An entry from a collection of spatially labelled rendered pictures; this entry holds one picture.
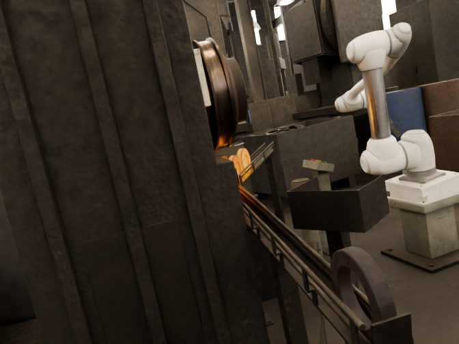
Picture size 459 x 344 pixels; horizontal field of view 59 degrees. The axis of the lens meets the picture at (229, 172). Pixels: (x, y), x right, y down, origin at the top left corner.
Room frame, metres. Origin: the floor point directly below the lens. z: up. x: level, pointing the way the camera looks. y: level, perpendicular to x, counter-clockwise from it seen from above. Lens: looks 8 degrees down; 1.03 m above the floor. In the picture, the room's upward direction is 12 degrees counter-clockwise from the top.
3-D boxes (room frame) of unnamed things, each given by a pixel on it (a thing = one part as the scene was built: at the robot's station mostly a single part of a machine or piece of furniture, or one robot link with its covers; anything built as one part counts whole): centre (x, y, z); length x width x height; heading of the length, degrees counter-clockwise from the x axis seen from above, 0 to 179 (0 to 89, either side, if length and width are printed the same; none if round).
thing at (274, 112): (6.18, -0.99, 0.55); 1.10 x 0.53 x 1.10; 31
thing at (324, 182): (2.61, -0.58, 0.31); 0.24 x 0.16 x 0.62; 11
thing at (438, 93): (4.93, -2.67, 0.45); 0.59 x 0.59 x 0.89
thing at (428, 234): (2.24, -1.06, 0.16); 0.40 x 0.40 x 0.31; 17
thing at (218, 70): (1.80, 0.01, 1.12); 0.47 x 0.06 x 0.47; 11
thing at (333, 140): (4.45, -0.77, 0.39); 1.03 x 0.83 x 0.77; 116
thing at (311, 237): (2.54, -0.43, 0.26); 0.12 x 0.12 x 0.52
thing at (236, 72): (1.82, -0.09, 1.12); 0.28 x 0.06 x 0.28; 11
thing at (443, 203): (2.24, -1.06, 0.33); 0.32 x 0.32 x 0.04; 17
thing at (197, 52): (1.44, 0.05, 1.15); 0.26 x 0.02 x 0.18; 11
